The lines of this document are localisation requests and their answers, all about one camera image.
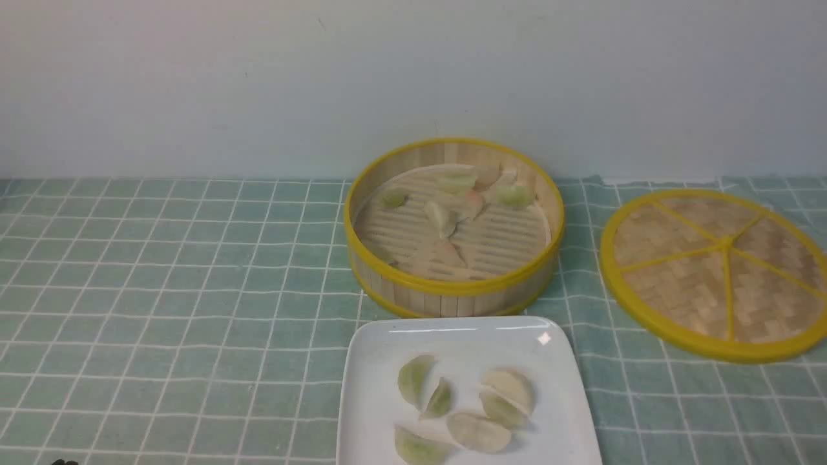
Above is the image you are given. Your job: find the white square plate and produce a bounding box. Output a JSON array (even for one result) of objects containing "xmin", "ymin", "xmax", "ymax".
[{"xmin": 336, "ymin": 316, "xmax": 603, "ymax": 464}]

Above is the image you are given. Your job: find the green checkered tablecloth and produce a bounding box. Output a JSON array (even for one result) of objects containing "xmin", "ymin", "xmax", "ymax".
[{"xmin": 1, "ymin": 177, "xmax": 826, "ymax": 464}]

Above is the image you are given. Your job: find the white dumpling plate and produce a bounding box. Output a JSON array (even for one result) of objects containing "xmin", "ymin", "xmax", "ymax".
[
  {"xmin": 446, "ymin": 412, "xmax": 513, "ymax": 454},
  {"xmin": 481, "ymin": 368, "xmax": 536, "ymax": 415}
]

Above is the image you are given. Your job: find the green dumpling plate bottom left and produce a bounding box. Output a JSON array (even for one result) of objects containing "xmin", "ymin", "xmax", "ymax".
[{"xmin": 395, "ymin": 426, "xmax": 455, "ymax": 464}]

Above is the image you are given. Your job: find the yellow rimmed woven steamer lid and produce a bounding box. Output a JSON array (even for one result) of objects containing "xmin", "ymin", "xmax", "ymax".
[{"xmin": 599, "ymin": 189, "xmax": 826, "ymax": 363}]

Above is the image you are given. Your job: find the yellow rimmed bamboo steamer basket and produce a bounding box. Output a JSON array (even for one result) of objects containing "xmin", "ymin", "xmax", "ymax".
[{"xmin": 344, "ymin": 138, "xmax": 566, "ymax": 318}]

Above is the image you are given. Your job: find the pale green dumpling under white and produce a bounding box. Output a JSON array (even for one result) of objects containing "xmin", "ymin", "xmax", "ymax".
[{"xmin": 479, "ymin": 390, "xmax": 529, "ymax": 430}]

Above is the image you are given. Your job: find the pale green dumpling steamer back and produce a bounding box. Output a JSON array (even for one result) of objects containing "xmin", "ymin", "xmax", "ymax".
[{"xmin": 436, "ymin": 170, "xmax": 478, "ymax": 195}]

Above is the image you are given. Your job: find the green dumpling plate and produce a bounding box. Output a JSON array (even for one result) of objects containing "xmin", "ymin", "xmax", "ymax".
[
  {"xmin": 395, "ymin": 426, "xmax": 455, "ymax": 464},
  {"xmin": 397, "ymin": 354, "xmax": 436, "ymax": 410}
]

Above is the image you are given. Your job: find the pink dumpling steamer middle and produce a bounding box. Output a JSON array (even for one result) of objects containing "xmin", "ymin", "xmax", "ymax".
[{"xmin": 457, "ymin": 189, "xmax": 487, "ymax": 222}]

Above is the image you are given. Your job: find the pale pink dumpling steamer back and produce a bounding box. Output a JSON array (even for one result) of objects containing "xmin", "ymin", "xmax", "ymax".
[{"xmin": 474, "ymin": 165, "xmax": 517, "ymax": 191}]

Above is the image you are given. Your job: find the green dumpling steamer right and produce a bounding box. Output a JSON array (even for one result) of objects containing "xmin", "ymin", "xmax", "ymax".
[{"xmin": 494, "ymin": 183, "xmax": 536, "ymax": 210}]

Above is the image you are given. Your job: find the small green dumpling steamer left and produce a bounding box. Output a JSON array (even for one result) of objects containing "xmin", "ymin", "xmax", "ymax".
[{"xmin": 378, "ymin": 189, "xmax": 410, "ymax": 209}]

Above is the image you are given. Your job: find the pale white dumpling steamer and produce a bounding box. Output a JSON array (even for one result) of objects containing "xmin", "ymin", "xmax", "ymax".
[{"xmin": 423, "ymin": 200, "xmax": 459, "ymax": 239}]

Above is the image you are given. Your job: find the small green dumpling on plate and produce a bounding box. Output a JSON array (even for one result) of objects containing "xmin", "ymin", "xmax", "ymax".
[{"xmin": 419, "ymin": 377, "xmax": 453, "ymax": 420}]

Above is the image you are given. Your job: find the green dumpling plate upper left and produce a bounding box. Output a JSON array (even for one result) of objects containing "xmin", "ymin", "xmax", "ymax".
[{"xmin": 397, "ymin": 354, "xmax": 436, "ymax": 410}]

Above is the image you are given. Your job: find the pink dumpling steamer front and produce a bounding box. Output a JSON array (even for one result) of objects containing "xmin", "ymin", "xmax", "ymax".
[{"xmin": 428, "ymin": 238, "xmax": 467, "ymax": 269}]

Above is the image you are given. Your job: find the white dumpling plate bottom centre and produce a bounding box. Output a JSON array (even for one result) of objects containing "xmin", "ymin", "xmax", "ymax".
[{"xmin": 446, "ymin": 412, "xmax": 513, "ymax": 454}]

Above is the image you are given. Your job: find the white dumpling plate right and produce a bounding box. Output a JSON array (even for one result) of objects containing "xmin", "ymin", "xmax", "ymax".
[{"xmin": 481, "ymin": 368, "xmax": 536, "ymax": 415}]

